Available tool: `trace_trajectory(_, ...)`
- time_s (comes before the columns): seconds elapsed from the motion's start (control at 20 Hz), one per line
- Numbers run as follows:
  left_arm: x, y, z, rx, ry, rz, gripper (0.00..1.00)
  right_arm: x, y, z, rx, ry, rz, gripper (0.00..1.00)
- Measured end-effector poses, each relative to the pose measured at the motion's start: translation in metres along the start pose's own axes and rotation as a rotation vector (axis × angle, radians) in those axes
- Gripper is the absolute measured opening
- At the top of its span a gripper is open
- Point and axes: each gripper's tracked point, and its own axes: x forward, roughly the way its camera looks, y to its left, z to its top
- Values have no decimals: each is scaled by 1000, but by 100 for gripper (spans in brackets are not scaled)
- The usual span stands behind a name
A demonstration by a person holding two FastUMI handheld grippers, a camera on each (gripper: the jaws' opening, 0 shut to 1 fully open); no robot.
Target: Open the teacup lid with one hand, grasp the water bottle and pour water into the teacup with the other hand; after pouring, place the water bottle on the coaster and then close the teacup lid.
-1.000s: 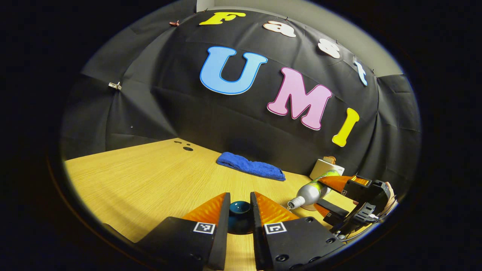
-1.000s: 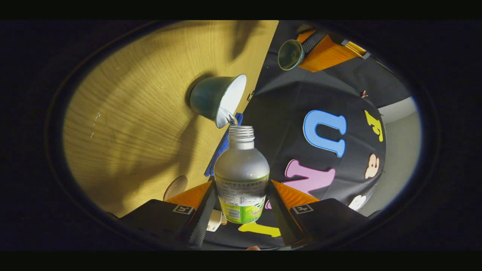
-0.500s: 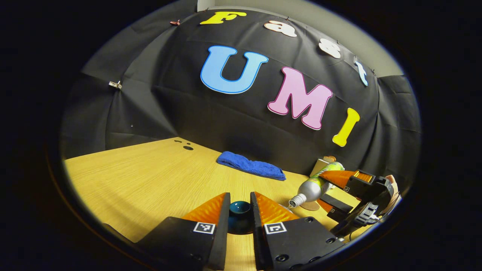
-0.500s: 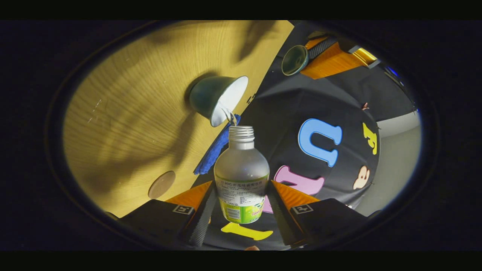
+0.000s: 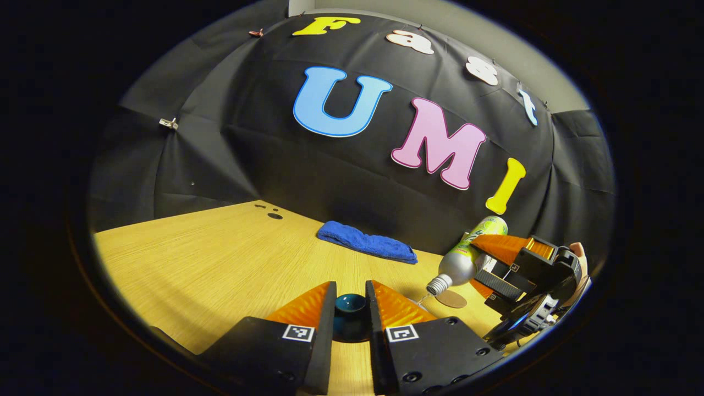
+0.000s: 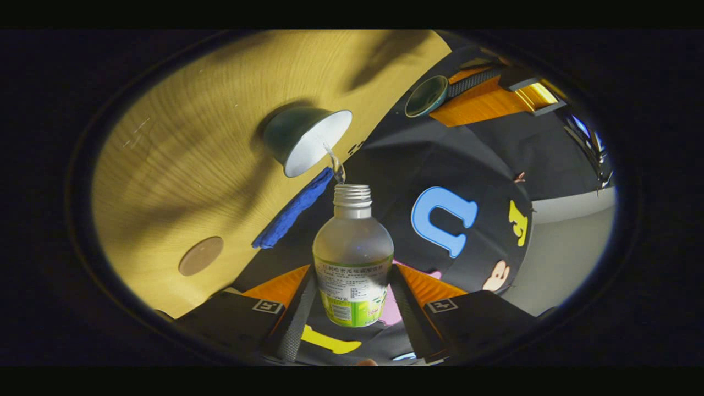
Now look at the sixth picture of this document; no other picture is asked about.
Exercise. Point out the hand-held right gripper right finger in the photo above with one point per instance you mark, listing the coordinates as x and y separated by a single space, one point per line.
410 313

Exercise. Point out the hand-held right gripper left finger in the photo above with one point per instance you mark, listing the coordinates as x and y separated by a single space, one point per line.
297 324

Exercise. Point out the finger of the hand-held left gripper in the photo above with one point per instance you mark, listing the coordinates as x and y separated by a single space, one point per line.
484 107
473 72

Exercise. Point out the green teacup lid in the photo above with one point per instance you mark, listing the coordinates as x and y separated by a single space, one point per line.
426 96

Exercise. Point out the silver water bottle green label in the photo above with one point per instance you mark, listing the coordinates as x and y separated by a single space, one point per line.
352 247

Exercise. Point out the round brown coaster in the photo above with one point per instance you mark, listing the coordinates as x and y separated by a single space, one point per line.
201 256

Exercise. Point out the green teacup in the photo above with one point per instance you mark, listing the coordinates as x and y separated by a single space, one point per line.
291 137

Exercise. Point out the red clip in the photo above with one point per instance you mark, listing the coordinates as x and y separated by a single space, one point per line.
518 177

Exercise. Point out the black backdrop cloth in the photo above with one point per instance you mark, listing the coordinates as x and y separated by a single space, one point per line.
418 159

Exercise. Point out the blue cloth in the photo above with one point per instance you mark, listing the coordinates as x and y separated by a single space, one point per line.
291 212

